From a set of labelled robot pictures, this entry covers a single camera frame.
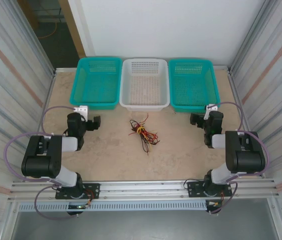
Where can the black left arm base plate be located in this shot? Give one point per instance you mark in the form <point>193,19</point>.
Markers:
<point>92,187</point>

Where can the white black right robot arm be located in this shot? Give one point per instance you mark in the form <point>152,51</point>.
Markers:
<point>246,155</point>

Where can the wooden door frame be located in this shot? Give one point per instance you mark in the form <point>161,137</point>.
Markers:
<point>72,25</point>

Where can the white plastic basket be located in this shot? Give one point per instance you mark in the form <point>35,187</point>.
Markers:
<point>144,87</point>

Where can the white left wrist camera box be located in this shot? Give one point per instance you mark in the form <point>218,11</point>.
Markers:
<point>82,110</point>

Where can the wooden furniture piece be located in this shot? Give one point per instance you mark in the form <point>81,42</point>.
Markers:
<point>29,12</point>

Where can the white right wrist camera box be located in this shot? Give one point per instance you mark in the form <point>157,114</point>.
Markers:
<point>212,107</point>

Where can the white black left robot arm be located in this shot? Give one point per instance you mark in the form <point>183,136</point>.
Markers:
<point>41,160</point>

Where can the teal plastic basket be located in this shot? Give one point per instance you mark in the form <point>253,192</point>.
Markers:
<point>96,85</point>
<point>193,85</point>

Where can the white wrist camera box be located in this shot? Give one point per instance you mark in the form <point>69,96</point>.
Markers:
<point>212,107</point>
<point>82,110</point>

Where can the aluminium mounting rail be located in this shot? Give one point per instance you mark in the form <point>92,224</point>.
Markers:
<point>143,190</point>

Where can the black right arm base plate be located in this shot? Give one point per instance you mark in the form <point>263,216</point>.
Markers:
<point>194,187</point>

